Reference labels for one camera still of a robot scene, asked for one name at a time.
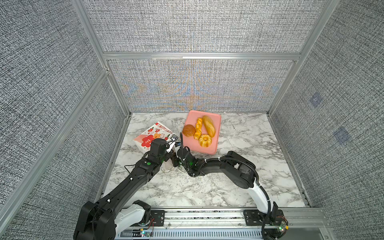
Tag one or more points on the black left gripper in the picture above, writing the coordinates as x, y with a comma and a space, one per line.
169, 154

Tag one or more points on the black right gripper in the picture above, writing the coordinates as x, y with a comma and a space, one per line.
173, 160

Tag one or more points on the white floral paper bag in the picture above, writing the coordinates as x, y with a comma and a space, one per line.
156, 131

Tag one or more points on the small yellow fake bread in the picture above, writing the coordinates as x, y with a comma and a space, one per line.
205, 140

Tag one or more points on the round brown fake bun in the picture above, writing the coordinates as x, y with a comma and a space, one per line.
189, 130

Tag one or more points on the yellow twisted fake bread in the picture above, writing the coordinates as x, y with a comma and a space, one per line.
198, 132

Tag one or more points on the long orange fake bread loaf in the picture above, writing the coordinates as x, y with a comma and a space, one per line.
209, 125

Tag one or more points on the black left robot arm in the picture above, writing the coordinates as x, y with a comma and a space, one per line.
120, 192

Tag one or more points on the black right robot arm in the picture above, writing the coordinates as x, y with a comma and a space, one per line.
239, 170

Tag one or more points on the pink plastic tray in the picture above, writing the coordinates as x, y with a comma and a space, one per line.
196, 118

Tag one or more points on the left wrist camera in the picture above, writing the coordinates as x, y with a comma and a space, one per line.
174, 143

